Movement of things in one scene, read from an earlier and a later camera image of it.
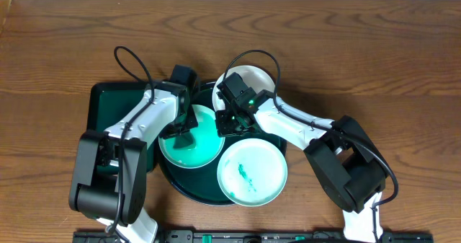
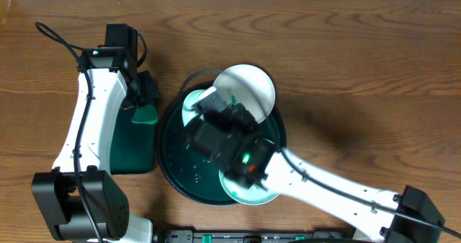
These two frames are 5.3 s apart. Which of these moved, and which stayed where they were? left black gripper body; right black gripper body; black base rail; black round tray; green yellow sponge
Moved: right black gripper body; green yellow sponge; left black gripper body
Stayed: black round tray; black base rail
